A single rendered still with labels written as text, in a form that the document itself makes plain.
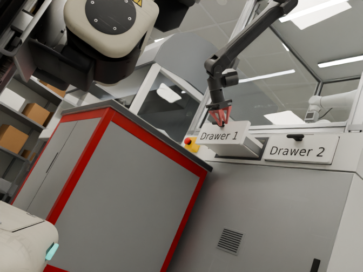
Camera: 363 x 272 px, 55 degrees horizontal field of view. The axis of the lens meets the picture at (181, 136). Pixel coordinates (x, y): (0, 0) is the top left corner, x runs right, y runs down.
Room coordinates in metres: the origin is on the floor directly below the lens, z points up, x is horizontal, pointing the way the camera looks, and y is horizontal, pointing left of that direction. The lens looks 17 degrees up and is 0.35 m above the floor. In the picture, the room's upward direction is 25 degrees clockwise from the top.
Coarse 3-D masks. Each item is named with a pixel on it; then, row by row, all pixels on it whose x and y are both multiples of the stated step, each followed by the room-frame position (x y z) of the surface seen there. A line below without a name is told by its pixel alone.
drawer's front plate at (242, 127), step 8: (208, 128) 1.49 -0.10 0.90; (216, 128) 1.45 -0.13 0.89; (224, 128) 1.40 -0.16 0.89; (232, 128) 1.36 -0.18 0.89; (240, 128) 1.32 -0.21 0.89; (248, 128) 1.30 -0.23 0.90; (200, 136) 1.52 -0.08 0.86; (208, 136) 1.47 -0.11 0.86; (216, 136) 1.43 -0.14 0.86; (232, 136) 1.34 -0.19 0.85; (240, 136) 1.30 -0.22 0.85; (200, 144) 1.51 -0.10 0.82; (208, 144) 1.46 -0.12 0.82; (216, 144) 1.42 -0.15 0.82; (224, 144) 1.37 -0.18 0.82; (232, 144) 1.33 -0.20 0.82; (240, 144) 1.30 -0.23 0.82
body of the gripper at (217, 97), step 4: (212, 92) 1.31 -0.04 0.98; (216, 92) 1.30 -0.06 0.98; (220, 92) 1.30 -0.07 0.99; (212, 96) 1.32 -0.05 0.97; (216, 96) 1.31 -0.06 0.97; (220, 96) 1.31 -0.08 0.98; (212, 100) 1.33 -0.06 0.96; (216, 100) 1.31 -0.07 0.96; (220, 100) 1.31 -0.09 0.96; (224, 100) 1.32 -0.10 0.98; (228, 100) 1.32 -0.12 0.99; (208, 104) 1.35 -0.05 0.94; (212, 104) 1.31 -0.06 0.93; (216, 104) 1.30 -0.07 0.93
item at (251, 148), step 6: (246, 138) 1.33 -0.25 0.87; (252, 138) 1.35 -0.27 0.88; (246, 144) 1.33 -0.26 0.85; (252, 144) 1.35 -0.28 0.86; (258, 144) 1.37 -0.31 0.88; (216, 150) 1.54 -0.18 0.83; (222, 150) 1.50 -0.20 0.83; (228, 150) 1.46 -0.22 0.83; (234, 150) 1.43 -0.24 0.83; (240, 150) 1.40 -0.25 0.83; (246, 150) 1.37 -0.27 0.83; (252, 150) 1.36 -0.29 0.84; (258, 150) 1.37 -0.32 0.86; (228, 156) 1.54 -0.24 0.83; (234, 156) 1.51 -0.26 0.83; (240, 156) 1.47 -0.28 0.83; (246, 156) 1.44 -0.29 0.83; (252, 156) 1.40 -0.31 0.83; (258, 156) 1.38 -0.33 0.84
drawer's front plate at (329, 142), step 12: (276, 144) 1.30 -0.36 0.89; (288, 144) 1.25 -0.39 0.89; (300, 144) 1.20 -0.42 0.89; (312, 144) 1.16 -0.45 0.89; (324, 144) 1.12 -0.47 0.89; (336, 144) 1.10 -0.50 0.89; (264, 156) 1.33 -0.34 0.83; (276, 156) 1.28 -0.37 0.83; (288, 156) 1.23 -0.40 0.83; (300, 156) 1.19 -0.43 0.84; (312, 156) 1.15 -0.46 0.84; (324, 156) 1.11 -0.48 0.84
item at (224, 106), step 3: (219, 105) 1.31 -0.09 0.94; (222, 105) 1.31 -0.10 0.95; (225, 105) 1.32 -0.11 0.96; (228, 105) 1.33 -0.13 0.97; (231, 105) 1.34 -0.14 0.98; (219, 108) 1.31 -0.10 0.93; (222, 108) 1.37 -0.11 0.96; (225, 108) 1.35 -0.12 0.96; (228, 108) 1.33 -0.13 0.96; (222, 111) 1.38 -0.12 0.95; (228, 111) 1.34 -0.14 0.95; (222, 114) 1.38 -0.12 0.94; (228, 114) 1.35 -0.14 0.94; (222, 117) 1.39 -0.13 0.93; (228, 117) 1.36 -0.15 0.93; (225, 120) 1.38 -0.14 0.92; (225, 123) 1.39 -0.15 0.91
